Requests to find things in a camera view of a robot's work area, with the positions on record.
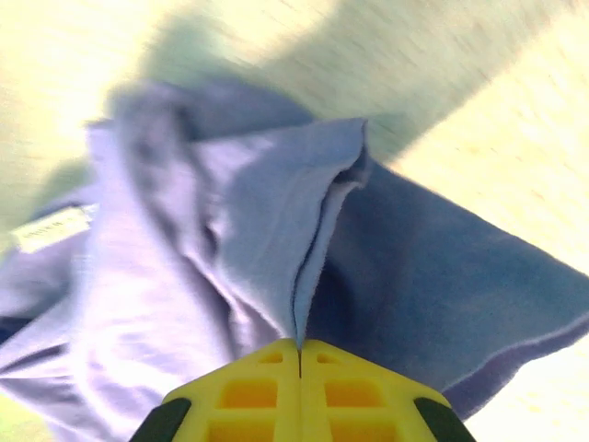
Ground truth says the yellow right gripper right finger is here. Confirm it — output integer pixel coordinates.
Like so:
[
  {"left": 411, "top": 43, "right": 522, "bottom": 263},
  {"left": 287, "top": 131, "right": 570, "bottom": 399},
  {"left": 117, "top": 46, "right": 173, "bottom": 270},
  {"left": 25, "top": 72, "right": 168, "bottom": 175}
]
[{"left": 299, "top": 339, "right": 478, "bottom": 442}]

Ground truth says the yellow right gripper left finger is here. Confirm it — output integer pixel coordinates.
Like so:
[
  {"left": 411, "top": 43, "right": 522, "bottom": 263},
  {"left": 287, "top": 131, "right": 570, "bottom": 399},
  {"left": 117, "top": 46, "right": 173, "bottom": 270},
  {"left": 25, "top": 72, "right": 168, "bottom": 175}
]
[{"left": 131, "top": 339, "right": 301, "bottom": 442}]

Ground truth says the purple t-shirt with white print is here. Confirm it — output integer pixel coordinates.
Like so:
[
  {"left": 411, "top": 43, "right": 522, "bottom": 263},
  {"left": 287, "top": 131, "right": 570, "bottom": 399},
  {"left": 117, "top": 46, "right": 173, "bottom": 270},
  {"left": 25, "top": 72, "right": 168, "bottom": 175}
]
[{"left": 0, "top": 80, "right": 589, "bottom": 442}]

